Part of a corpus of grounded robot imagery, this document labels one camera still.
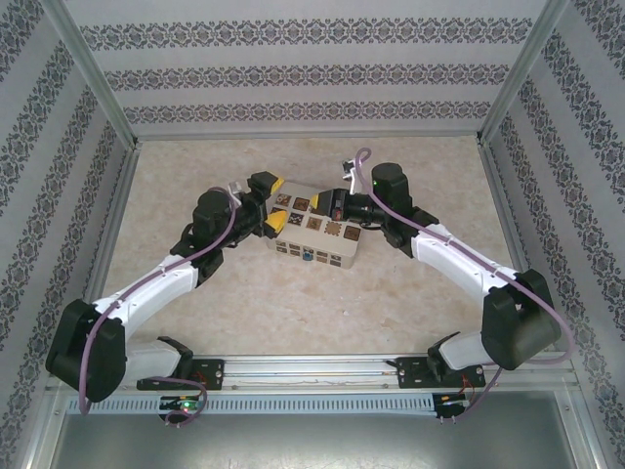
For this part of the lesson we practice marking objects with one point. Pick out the aluminium frame post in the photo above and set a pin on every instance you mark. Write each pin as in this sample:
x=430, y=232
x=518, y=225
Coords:
x=97, y=78
x=518, y=73

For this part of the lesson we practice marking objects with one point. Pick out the small circuit board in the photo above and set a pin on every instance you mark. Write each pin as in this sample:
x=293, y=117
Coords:
x=451, y=399

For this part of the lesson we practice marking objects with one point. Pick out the wooden box with patterned tiles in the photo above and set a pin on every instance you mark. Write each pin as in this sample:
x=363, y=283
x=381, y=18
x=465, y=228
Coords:
x=332, y=232

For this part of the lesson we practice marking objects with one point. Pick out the aluminium frame rail short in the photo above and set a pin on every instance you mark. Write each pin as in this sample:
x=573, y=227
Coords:
x=307, y=137

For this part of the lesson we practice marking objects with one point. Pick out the circuit board with green light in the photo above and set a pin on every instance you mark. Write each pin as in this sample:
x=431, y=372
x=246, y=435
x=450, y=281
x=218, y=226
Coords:
x=183, y=404

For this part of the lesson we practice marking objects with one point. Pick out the aluminium frame rail long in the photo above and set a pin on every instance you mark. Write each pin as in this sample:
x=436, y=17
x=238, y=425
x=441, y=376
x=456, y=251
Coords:
x=117, y=200

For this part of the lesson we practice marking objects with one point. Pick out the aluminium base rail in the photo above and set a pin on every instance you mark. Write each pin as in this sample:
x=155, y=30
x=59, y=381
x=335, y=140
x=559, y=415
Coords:
x=312, y=366

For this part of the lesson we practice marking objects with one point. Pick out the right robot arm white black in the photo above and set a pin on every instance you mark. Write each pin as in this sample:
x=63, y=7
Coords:
x=454, y=254

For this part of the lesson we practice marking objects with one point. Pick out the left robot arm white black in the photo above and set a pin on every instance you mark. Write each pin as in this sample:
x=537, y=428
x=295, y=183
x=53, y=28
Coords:
x=146, y=288

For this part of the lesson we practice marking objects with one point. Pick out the small blue padlock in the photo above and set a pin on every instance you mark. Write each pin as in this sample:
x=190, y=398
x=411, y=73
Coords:
x=306, y=255

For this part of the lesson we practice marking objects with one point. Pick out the black base plate right arm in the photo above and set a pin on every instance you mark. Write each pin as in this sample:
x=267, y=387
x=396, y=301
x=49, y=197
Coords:
x=412, y=372

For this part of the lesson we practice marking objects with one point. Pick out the black base plate left arm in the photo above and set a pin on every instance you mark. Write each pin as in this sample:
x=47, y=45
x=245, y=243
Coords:
x=210, y=373

